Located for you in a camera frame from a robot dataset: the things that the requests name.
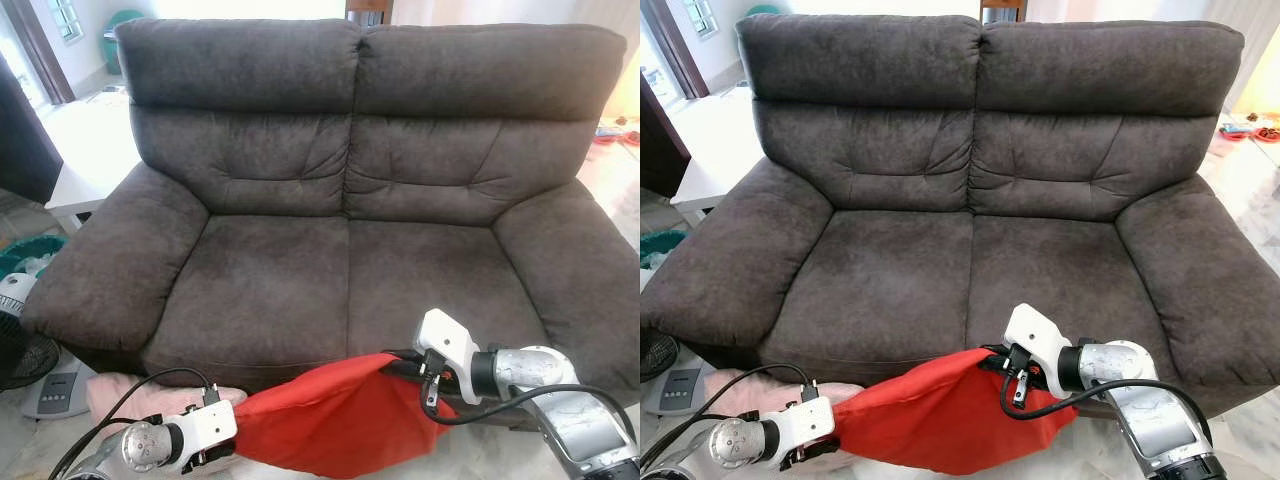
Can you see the red pillow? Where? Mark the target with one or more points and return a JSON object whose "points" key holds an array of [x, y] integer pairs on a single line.
{"points": [[930, 415], [330, 420]]}

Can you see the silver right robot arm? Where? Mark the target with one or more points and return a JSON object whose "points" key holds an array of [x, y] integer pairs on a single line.
{"points": [[1160, 420], [580, 420]]}

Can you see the pink pillow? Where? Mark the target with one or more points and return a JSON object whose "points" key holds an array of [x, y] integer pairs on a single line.
{"points": [[130, 395], [740, 385]]}

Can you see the dark brown fabric sofa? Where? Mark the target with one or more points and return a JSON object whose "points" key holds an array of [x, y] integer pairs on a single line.
{"points": [[970, 240], [350, 240]]}

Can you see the grey table fan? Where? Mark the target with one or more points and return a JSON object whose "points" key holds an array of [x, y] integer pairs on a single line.
{"points": [[685, 390], [60, 390]]}

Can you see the green plastic basket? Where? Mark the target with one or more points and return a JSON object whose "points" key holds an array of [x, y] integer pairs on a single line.
{"points": [[660, 245], [30, 252]]}

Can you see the red plastic tray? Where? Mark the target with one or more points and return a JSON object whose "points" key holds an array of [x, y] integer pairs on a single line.
{"points": [[618, 132], [1250, 128]]}

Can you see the white low table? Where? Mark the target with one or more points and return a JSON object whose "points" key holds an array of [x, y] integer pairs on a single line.
{"points": [[715, 145], [95, 160]]}

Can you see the dark wooden cabinet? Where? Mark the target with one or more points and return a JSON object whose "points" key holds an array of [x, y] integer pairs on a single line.
{"points": [[25, 140], [660, 140]]}

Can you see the green plastic bin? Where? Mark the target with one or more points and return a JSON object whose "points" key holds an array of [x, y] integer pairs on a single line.
{"points": [[762, 10], [122, 40]]}

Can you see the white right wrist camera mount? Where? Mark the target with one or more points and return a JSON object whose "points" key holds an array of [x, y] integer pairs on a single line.
{"points": [[1035, 335], [447, 340]]}

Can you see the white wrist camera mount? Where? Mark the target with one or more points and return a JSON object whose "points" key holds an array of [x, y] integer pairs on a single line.
{"points": [[208, 428], [805, 425], [1035, 335], [447, 340]]}

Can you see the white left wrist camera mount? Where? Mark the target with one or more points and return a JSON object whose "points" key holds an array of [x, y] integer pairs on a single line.
{"points": [[208, 428], [805, 425]]}

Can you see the brown door frame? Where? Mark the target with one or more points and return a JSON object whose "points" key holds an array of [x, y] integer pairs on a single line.
{"points": [[675, 45], [40, 50]]}

